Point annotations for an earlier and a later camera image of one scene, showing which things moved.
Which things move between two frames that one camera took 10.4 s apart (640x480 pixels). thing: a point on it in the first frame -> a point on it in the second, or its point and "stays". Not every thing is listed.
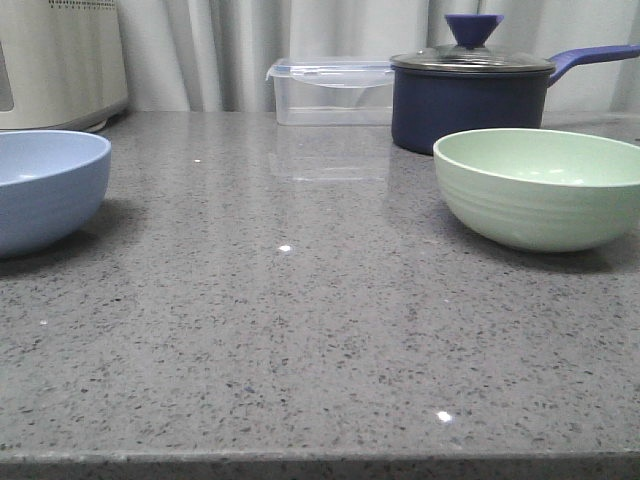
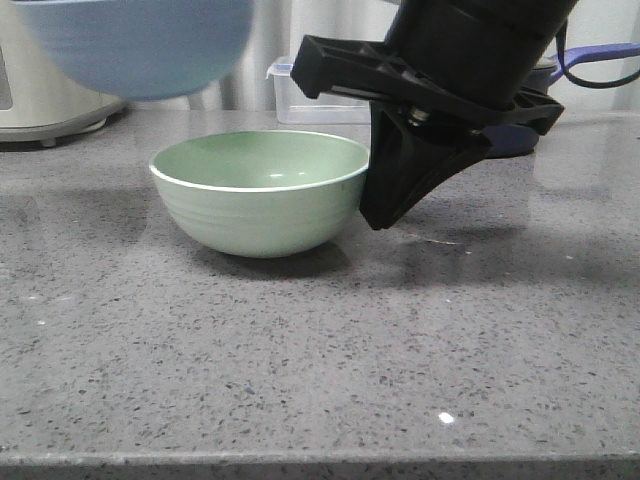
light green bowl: x=540 y=190 -> x=263 y=193
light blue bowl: x=50 y=181 -> x=144 y=50
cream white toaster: x=66 y=65 stays
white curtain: x=214 y=55 stays
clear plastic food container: x=333 y=91 stays
